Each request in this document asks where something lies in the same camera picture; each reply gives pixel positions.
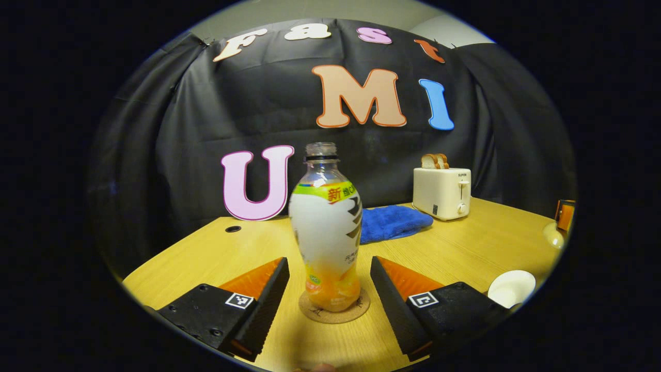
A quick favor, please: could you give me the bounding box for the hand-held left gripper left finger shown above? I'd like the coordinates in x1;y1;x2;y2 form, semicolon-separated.
158;257;290;362

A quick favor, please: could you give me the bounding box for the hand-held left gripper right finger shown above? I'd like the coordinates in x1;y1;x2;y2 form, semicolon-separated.
370;256;509;362

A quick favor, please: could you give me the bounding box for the white teacup lid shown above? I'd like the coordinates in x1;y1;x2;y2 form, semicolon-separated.
542;222;566;251

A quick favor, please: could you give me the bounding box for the round cork coaster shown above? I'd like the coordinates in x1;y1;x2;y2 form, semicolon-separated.
298;287;371;324

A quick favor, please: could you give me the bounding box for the white ceramic teacup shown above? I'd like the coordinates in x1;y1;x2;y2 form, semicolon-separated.
488;270;537;309

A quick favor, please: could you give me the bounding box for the clear water bottle orange label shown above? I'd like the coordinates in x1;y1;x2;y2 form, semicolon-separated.
288;142;362;313

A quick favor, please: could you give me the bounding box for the blue folded towel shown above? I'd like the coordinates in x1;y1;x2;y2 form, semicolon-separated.
360;205;434;245

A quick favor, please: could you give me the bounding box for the cream toaster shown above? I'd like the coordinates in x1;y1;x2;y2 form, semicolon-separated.
412;166;472;222

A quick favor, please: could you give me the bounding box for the black backdrop cloth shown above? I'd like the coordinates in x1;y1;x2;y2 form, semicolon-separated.
88;18;576;280

